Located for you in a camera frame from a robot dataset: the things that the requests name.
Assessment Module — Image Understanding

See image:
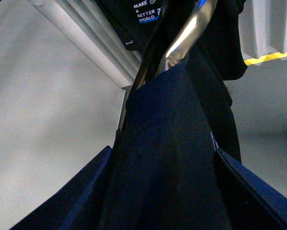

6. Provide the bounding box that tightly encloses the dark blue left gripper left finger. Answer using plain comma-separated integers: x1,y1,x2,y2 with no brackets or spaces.
12,146,112,230

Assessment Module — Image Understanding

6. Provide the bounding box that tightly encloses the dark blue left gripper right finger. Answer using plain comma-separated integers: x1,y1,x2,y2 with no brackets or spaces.
214,149,287,230

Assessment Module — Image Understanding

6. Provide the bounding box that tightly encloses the black printed t-shirt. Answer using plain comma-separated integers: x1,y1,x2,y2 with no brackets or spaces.
96,0,247,230

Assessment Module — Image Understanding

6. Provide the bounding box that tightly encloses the yellow floor marking tape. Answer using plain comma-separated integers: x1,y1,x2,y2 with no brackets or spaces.
244,52,287,66

